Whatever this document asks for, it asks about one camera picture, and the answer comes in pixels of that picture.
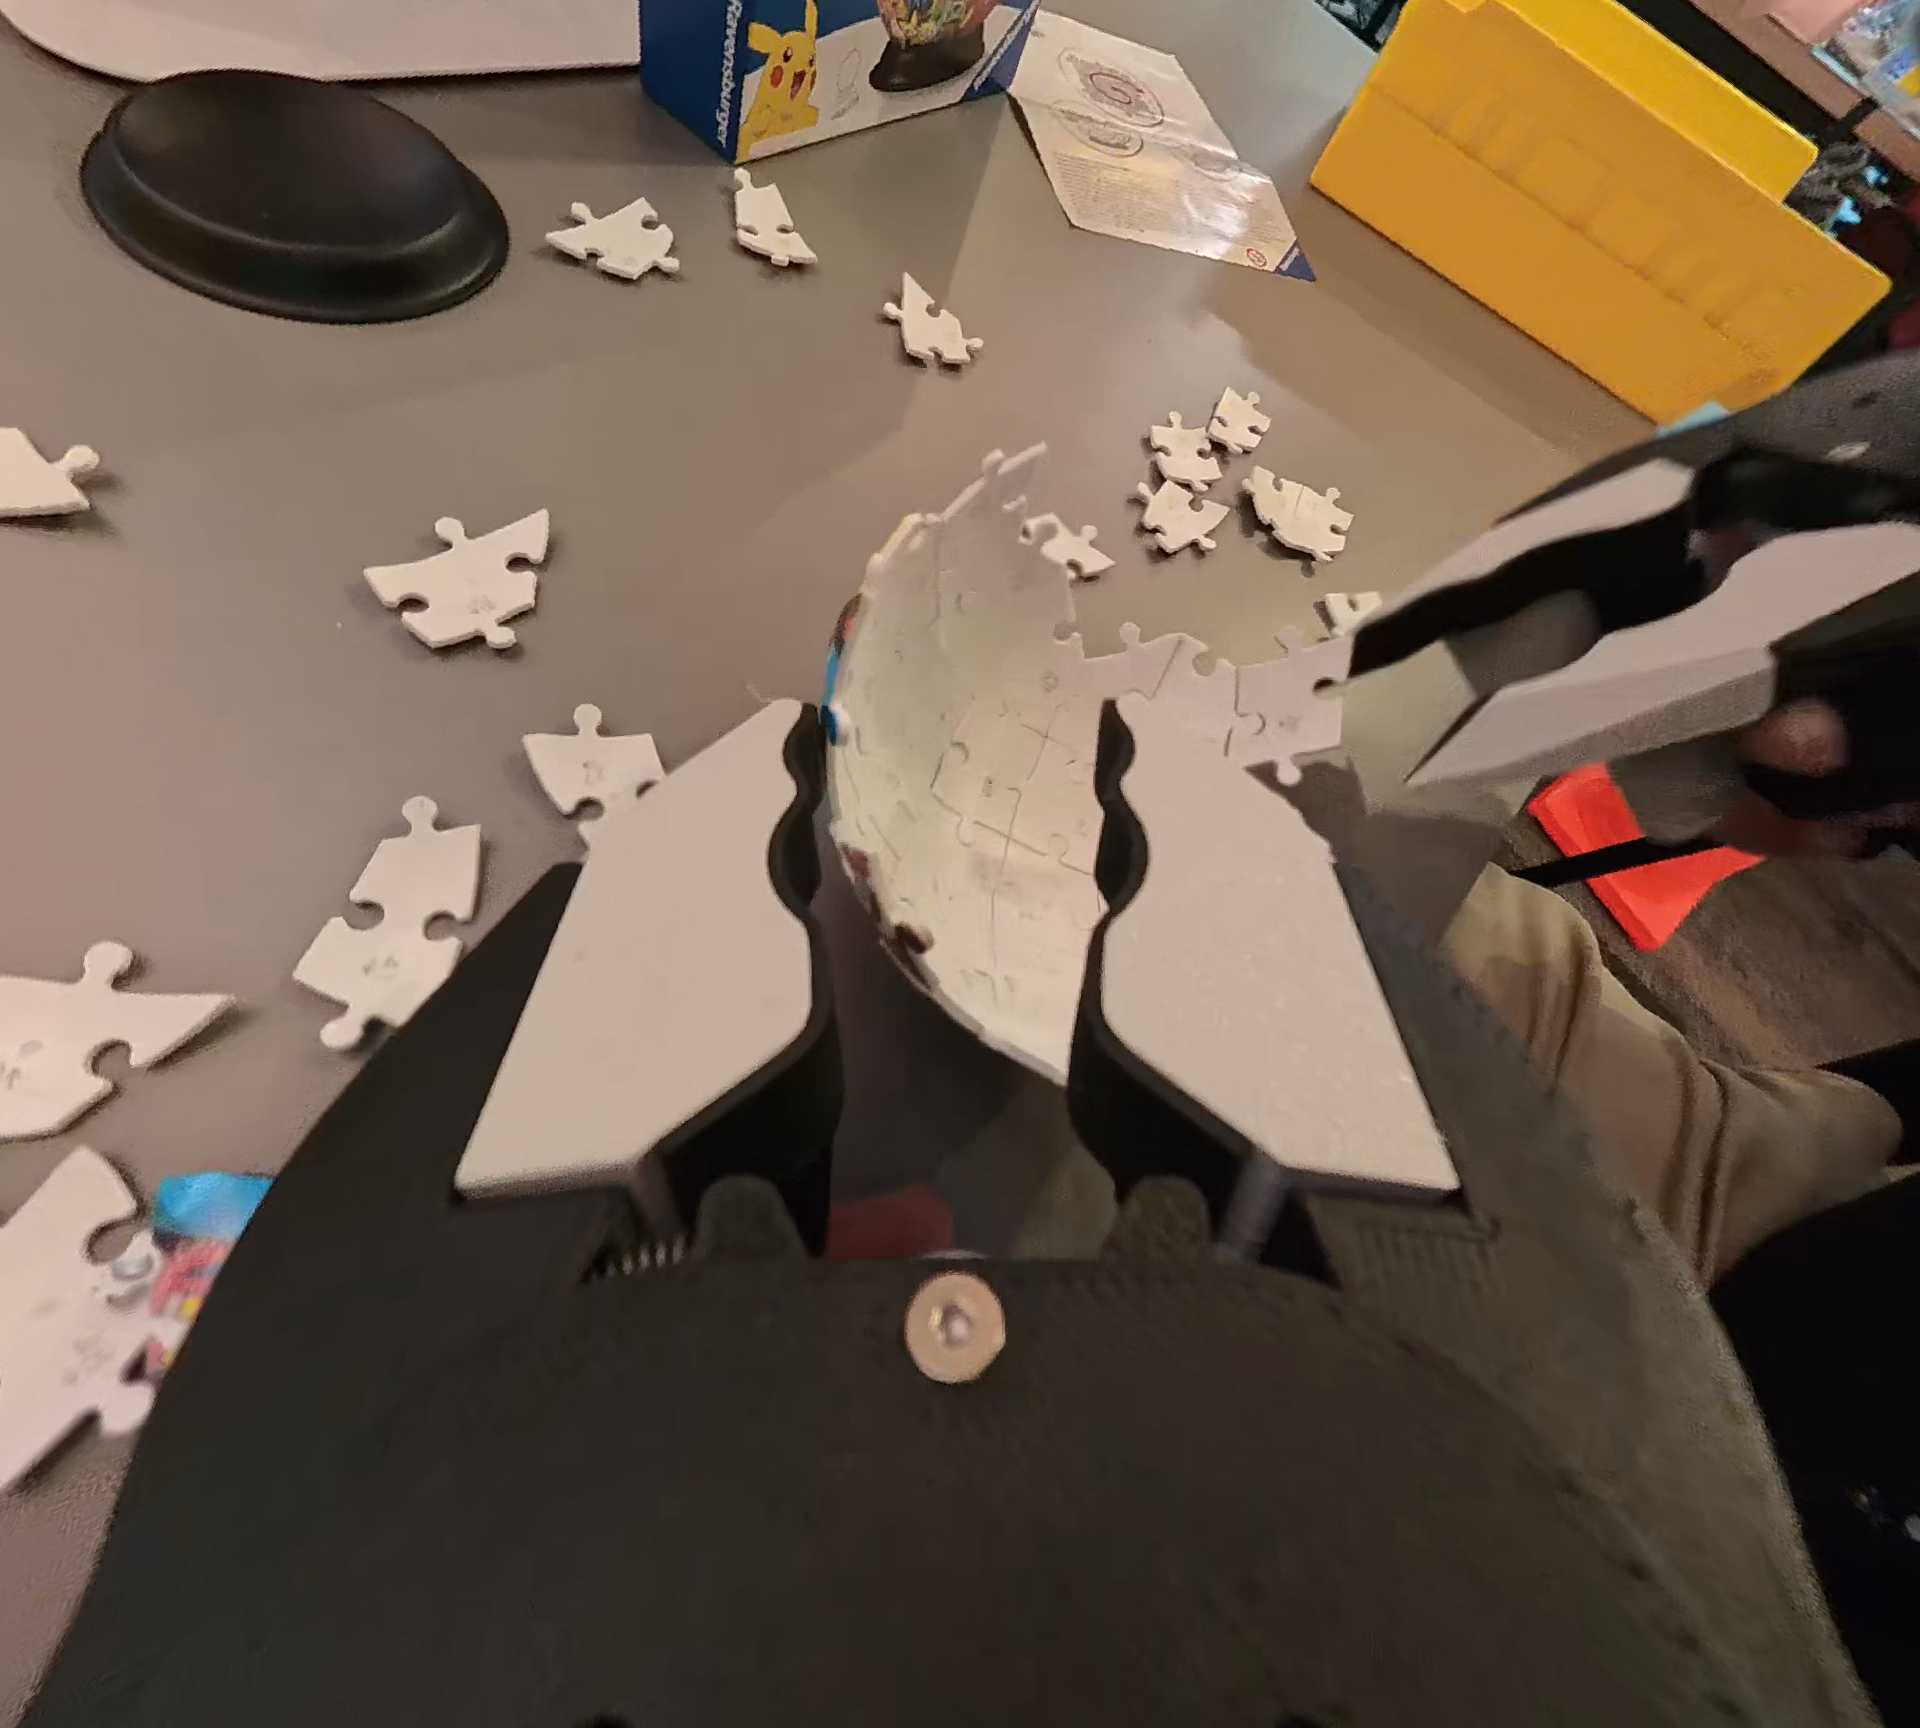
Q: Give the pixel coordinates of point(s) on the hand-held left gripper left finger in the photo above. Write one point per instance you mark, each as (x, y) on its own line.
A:
(660, 993)

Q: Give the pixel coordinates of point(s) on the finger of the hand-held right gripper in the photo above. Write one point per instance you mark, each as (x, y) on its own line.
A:
(1560, 537)
(1650, 693)

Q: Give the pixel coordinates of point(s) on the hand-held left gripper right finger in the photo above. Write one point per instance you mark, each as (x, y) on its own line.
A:
(1274, 1008)

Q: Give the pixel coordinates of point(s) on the white puzzle piece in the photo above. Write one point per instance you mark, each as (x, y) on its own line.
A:
(614, 240)
(773, 220)
(1290, 709)
(930, 327)

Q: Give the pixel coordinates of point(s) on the assembled white puzzle ball section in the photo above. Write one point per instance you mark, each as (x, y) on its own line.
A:
(991, 769)

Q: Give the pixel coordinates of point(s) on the scattered loose puzzle pieces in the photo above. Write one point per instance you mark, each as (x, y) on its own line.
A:
(464, 580)

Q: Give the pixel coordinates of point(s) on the person's right hand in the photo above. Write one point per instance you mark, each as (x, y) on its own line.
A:
(1801, 747)

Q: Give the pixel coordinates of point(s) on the person's left hand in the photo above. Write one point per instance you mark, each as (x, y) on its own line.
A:
(892, 1227)

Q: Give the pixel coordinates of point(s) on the red bag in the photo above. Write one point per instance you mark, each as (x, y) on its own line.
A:
(1634, 858)

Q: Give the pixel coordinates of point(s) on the yellow plastic bin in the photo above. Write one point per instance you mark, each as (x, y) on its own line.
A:
(1574, 212)

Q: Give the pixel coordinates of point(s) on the paper instruction leaflet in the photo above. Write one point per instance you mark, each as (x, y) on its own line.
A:
(1154, 152)

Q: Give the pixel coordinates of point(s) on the person's black top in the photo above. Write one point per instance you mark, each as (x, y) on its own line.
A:
(1831, 1429)

